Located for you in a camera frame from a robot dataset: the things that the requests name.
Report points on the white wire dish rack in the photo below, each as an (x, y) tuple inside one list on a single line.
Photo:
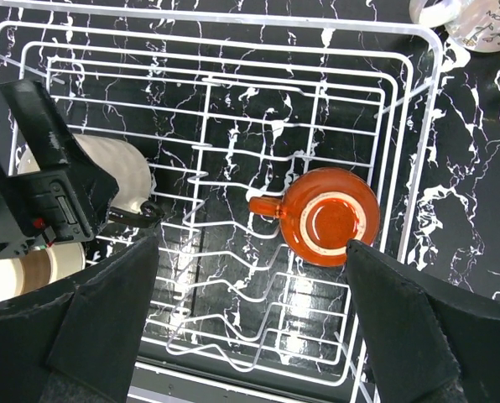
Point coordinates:
[(228, 100)]

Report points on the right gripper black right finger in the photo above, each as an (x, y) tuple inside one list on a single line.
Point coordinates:
[(427, 340)]

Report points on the cream ribbed mug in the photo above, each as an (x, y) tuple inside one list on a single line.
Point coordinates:
[(131, 205)]

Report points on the floral iridescent white mug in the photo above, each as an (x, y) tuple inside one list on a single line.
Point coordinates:
[(474, 25)]

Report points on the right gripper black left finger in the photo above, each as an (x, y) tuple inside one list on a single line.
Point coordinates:
[(77, 340)]

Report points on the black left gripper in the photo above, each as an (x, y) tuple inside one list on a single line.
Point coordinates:
[(68, 198)]

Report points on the orange ceramic mug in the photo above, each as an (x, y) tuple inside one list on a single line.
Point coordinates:
[(321, 212)]

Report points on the brown and cream cup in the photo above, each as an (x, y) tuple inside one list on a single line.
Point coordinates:
[(39, 268)]

